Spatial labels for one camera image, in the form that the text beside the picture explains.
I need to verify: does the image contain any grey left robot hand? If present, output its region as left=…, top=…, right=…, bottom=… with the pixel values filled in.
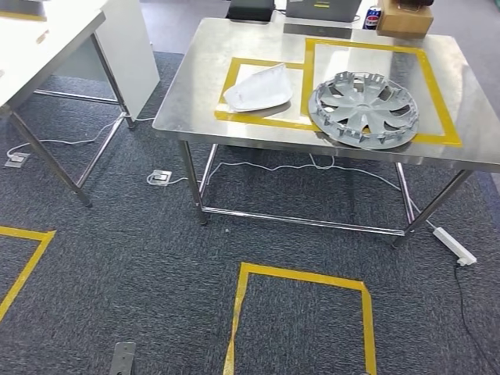
left=109, top=341, right=137, bottom=375

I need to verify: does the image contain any white curved plastic part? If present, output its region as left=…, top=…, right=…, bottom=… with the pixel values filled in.
left=222, top=62, right=294, bottom=114

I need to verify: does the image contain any stainless steel workbench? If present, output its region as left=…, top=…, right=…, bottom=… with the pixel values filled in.
left=152, top=16, right=500, bottom=251

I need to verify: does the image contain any grey floor socket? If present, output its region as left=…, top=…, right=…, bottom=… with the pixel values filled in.
left=4, top=152, right=31, bottom=170
left=146, top=169, right=173, bottom=188

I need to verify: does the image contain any large white desk panel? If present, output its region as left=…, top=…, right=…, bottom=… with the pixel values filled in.
left=51, top=0, right=161, bottom=122

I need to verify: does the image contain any white top steel table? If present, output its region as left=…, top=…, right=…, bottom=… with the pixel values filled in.
left=0, top=0, right=137, bottom=209

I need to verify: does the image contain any long yellow tape strip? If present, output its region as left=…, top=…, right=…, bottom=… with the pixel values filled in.
left=0, top=10, right=48, bottom=23

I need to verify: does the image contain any black zip case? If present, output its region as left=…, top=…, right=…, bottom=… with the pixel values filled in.
left=225, top=0, right=277, bottom=23

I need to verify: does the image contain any grey wheel hubcap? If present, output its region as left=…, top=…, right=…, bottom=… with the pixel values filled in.
left=307, top=70, right=420, bottom=152

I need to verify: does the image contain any grey laptop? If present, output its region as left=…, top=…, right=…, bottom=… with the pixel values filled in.
left=285, top=0, right=363, bottom=23

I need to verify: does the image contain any white power strip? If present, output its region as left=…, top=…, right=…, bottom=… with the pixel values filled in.
left=432, top=226, right=477, bottom=268

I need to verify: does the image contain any blue soda can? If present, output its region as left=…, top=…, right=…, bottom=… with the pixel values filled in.
left=363, top=5, right=382, bottom=31

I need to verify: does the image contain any brown cardboard box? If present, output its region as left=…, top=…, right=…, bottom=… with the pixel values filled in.
left=376, top=0, right=434, bottom=39

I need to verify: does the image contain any black floor cable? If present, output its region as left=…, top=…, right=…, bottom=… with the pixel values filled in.
left=453, top=262, right=500, bottom=375

